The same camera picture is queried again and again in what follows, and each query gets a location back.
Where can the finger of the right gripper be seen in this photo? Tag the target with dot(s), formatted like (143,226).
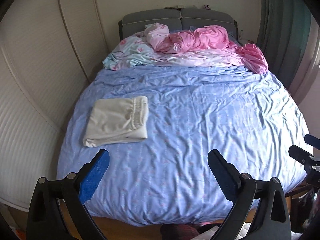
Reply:
(302,156)
(313,141)

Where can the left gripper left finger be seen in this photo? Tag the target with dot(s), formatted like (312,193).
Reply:
(91,174)

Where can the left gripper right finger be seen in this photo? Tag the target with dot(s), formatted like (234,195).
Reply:
(225,174)

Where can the cream white pants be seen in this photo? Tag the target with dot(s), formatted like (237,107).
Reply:
(119,120)

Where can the blue floral striped bedsheet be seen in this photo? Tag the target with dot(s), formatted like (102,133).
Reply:
(249,118)

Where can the dark green curtain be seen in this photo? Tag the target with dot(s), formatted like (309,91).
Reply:
(289,39)

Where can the pink satin quilt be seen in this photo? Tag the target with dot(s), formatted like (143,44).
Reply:
(204,47)

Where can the light blue floral blanket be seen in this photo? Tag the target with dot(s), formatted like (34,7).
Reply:
(131,51)

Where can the grey padded headboard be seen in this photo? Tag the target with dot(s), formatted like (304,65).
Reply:
(176,19)

